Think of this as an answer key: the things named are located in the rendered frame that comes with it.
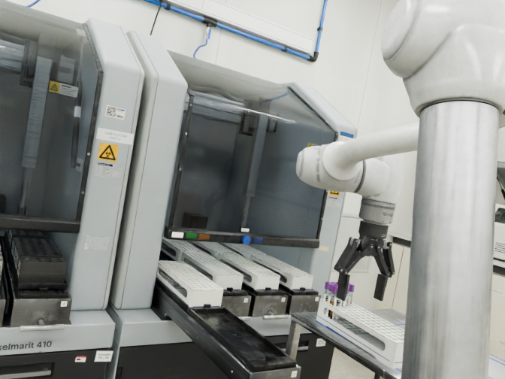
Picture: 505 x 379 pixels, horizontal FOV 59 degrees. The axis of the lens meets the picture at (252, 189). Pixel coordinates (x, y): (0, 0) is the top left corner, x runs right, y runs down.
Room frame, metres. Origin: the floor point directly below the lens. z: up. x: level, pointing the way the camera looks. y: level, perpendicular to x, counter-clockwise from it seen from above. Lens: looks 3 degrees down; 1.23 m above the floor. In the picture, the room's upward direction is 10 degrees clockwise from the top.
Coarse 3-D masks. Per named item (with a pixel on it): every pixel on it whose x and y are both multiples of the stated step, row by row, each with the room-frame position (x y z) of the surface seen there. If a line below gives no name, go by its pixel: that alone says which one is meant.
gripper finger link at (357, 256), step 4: (372, 244) 1.17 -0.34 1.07; (356, 248) 1.19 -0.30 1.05; (368, 248) 1.17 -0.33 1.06; (372, 248) 1.17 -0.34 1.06; (356, 252) 1.18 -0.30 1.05; (360, 252) 1.17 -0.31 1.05; (364, 252) 1.17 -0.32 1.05; (352, 256) 1.17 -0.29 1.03; (356, 256) 1.17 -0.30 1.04; (360, 256) 1.17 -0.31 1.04; (352, 260) 1.16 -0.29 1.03; (356, 260) 1.16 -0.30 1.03; (348, 264) 1.16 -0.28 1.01; (352, 264) 1.16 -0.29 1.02; (344, 268) 1.17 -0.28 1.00; (348, 268) 1.15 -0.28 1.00; (344, 272) 1.14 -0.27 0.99; (348, 272) 1.15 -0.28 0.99
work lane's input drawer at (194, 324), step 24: (168, 312) 1.26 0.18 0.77; (192, 312) 1.16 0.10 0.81; (216, 312) 1.22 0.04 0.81; (192, 336) 1.12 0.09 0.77; (216, 336) 1.04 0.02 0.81; (240, 336) 1.08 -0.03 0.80; (216, 360) 1.01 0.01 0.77; (240, 360) 0.94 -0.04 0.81; (264, 360) 0.94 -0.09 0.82; (288, 360) 0.96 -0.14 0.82
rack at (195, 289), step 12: (168, 264) 1.42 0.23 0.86; (180, 264) 1.46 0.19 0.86; (156, 276) 1.42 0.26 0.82; (168, 276) 1.42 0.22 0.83; (180, 276) 1.32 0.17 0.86; (192, 276) 1.33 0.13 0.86; (204, 276) 1.35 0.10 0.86; (168, 288) 1.33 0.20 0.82; (180, 288) 1.37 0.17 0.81; (192, 288) 1.21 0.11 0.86; (204, 288) 1.23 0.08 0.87; (216, 288) 1.25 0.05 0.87; (192, 300) 1.20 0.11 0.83; (204, 300) 1.22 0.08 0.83; (216, 300) 1.24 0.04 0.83
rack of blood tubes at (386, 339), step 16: (320, 304) 1.26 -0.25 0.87; (336, 304) 1.24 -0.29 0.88; (352, 304) 1.28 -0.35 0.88; (320, 320) 1.25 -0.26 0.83; (336, 320) 1.22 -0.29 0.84; (352, 320) 1.14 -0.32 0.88; (368, 320) 1.14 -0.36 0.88; (384, 320) 1.17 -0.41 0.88; (352, 336) 1.13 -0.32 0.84; (368, 336) 1.19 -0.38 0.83; (384, 336) 1.04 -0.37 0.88; (400, 336) 1.07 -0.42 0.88; (368, 352) 1.07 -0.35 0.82; (384, 352) 1.03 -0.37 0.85; (400, 352) 1.02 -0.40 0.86
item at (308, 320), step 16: (304, 320) 1.24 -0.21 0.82; (400, 320) 1.40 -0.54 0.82; (320, 336) 1.18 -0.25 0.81; (336, 336) 1.16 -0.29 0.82; (288, 352) 1.28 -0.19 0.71; (352, 352) 1.08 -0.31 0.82; (368, 368) 1.03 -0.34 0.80; (384, 368) 1.00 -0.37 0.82; (400, 368) 1.02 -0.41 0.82; (496, 368) 1.13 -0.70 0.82
